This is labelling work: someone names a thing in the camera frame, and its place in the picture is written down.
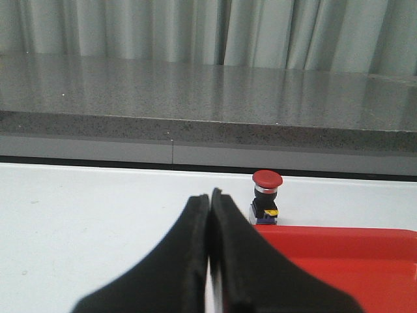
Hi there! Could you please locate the grey stone counter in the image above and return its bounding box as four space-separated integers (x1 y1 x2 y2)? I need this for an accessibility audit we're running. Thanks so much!
1 54 416 176

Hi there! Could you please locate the red plastic tray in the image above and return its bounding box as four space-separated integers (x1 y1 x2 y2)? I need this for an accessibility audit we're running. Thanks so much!
255 225 416 312

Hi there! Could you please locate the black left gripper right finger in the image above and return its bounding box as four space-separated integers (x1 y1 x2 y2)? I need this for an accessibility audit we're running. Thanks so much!
210 188 362 312

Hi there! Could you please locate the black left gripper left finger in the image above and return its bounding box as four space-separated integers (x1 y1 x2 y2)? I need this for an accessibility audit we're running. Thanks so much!
73 194 209 312

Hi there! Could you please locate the grey pleated curtain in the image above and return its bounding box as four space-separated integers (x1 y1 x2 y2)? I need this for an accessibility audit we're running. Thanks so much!
1 1 416 76

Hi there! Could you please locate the red mushroom push button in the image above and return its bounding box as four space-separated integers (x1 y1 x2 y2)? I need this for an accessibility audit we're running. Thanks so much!
249 170 283 225

